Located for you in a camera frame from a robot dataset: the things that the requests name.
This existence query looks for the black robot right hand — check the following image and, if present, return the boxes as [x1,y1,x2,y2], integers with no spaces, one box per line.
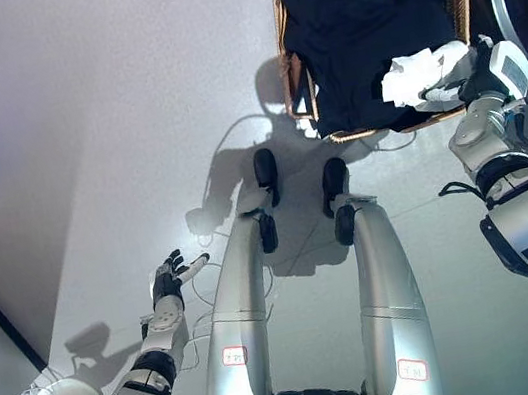
[412,32,506,117]

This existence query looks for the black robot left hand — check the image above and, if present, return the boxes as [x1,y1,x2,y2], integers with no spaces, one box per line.
[145,243,219,314]

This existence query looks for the white cloth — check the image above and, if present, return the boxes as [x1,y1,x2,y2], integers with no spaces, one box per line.
[374,37,481,121]

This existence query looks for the black garment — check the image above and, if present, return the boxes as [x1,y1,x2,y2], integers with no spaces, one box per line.
[275,0,483,150]

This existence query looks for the silver robot right leg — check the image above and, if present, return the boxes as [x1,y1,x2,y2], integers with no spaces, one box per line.
[328,184,446,395]

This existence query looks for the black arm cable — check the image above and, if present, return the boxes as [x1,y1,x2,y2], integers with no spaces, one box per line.
[436,175,488,210]

